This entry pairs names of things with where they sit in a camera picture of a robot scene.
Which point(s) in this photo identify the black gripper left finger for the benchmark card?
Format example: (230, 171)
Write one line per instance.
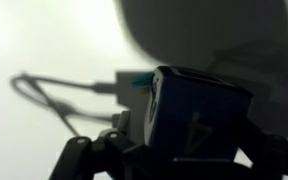
(112, 152)

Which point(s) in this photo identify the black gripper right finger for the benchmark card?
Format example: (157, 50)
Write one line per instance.
(268, 152)

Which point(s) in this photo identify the blue fabric dice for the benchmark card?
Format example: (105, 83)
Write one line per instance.
(187, 110)

